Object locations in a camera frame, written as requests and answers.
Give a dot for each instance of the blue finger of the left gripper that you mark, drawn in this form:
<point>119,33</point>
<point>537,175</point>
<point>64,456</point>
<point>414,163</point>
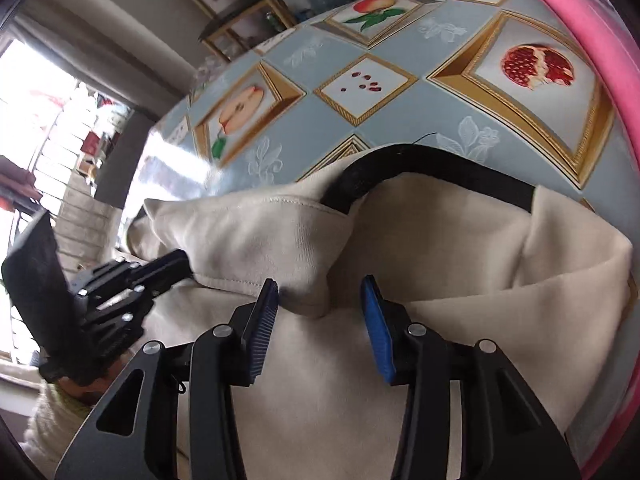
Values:
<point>150,272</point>
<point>140,304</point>

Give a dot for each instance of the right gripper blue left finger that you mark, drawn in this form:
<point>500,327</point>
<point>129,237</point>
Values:
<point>229,355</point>

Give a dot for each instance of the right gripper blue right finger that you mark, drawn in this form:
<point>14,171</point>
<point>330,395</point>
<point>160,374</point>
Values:
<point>408,353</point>

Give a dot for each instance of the cream zip jacket black trim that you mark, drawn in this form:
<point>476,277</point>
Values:
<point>530,283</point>

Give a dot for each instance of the person's left hand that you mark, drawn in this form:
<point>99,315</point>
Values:
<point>90,394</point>

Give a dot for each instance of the dark grey cabinet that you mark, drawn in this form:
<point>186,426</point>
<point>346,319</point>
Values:
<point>115,175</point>

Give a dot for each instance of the grey curtain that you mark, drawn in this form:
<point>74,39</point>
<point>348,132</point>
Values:
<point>141,52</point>

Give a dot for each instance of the patterned blue table cover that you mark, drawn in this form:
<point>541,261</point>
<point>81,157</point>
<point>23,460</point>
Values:
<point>467,154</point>

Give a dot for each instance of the pink floral blanket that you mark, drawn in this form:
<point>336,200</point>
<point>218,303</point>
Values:
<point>600,35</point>

